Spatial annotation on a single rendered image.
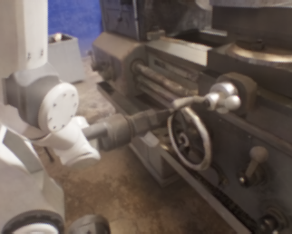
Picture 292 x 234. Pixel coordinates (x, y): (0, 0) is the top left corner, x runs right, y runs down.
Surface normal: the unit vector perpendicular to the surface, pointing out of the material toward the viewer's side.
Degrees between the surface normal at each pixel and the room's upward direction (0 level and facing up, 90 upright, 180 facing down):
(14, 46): 103
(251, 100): 90
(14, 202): 90
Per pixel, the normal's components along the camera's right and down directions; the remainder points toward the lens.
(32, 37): 0.90, 0.39
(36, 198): 0.32, 0.44
